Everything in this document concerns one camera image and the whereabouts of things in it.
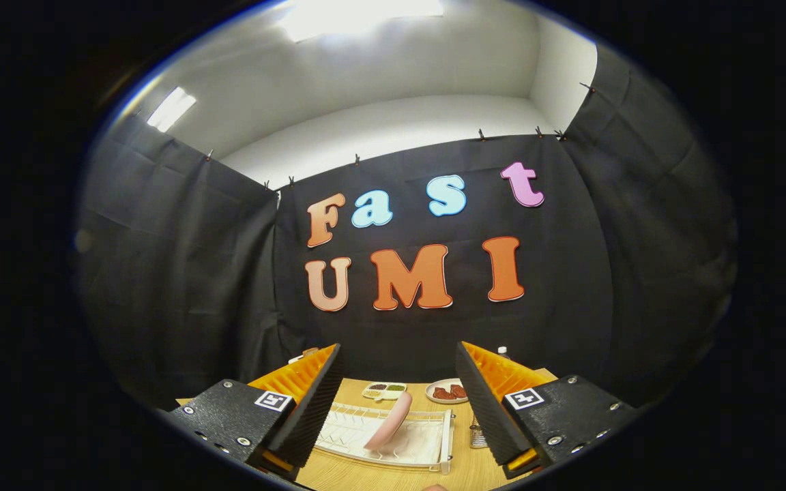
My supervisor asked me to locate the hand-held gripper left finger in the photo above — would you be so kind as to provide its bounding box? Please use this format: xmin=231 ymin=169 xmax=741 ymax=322
xmin=158 ymin=342 xmax=346 ymax=481

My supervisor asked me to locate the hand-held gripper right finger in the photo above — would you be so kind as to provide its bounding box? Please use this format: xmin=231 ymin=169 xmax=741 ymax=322
xmin=455 ymin=340 xmax=639 ymax=480

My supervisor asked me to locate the white wire dish rack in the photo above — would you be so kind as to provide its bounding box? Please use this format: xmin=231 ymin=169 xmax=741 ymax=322
xmin=315 ymin=402 xmax=454 ymax=475

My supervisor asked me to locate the pink plate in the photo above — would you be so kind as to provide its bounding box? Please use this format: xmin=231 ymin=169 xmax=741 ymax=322
xmin=364 ymin=391 xmax=413 ymax=451

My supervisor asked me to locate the white plate with meat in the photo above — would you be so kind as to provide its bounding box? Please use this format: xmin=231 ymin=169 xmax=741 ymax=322
xmin=425 ymin=378 xmax=469 ymax=405

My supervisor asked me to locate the white divided dish with beans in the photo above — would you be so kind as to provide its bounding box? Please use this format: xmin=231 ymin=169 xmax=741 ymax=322
xmin=362 ymin=382 xmax=408 ymax=402

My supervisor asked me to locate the black backdrop cloth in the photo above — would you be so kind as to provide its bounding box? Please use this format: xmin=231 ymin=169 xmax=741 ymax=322
xmin=76 ymin=44 xmax=738 ymax=410

